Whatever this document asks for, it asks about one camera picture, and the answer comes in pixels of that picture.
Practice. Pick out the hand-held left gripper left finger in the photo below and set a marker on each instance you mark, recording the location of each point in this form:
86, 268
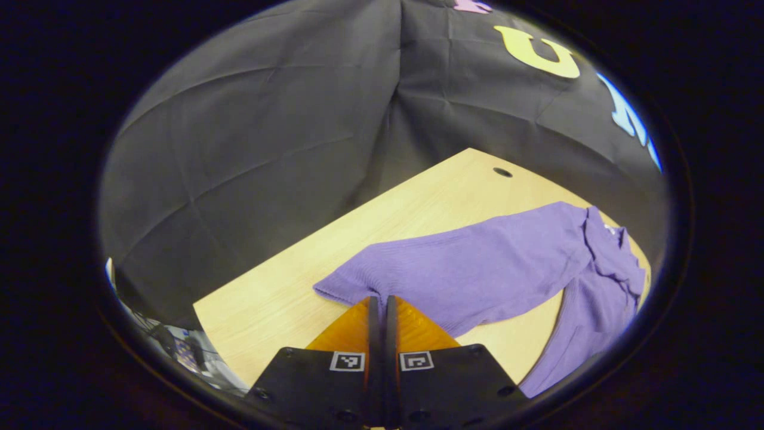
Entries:
374, 358

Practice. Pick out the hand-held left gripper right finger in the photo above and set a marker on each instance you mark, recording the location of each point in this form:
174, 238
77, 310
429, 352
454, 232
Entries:
391, 358

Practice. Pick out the purple polo shirt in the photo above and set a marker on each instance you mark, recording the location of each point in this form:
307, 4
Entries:
477, 269

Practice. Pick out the blurred floor clutter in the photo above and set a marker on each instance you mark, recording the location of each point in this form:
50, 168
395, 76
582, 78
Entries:
191, 352

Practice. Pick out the black backdrop cloth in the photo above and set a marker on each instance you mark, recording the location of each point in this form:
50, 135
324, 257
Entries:
239, 149

